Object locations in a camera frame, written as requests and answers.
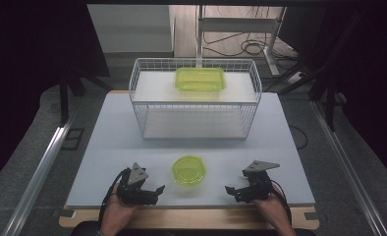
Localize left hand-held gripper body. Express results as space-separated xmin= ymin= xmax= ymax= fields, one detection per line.
xmin=116 ymin=161 xmax=160 ymax=207

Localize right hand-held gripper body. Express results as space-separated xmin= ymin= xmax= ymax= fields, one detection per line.
xmin=242 ymin=159 xmax=281 ymax=203

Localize person's left hand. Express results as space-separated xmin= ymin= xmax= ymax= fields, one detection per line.
xmin=100 ymin=183 xmax=139 ymax=232

